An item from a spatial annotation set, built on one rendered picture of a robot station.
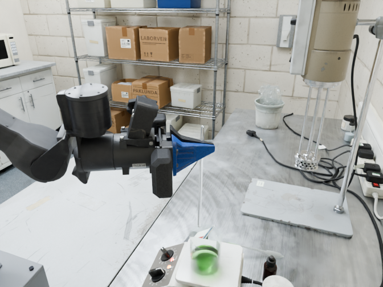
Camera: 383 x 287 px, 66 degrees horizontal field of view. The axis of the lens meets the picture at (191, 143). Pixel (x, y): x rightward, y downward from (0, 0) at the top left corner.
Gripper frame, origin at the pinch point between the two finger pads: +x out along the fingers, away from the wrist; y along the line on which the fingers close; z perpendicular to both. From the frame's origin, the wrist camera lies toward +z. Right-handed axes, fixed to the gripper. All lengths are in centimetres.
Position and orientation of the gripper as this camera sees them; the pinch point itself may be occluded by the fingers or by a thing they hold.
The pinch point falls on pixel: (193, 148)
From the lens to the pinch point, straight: 47.7
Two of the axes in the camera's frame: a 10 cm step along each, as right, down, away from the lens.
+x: 9.9, -0.4, 1.2
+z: 0.1, -9.1, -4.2
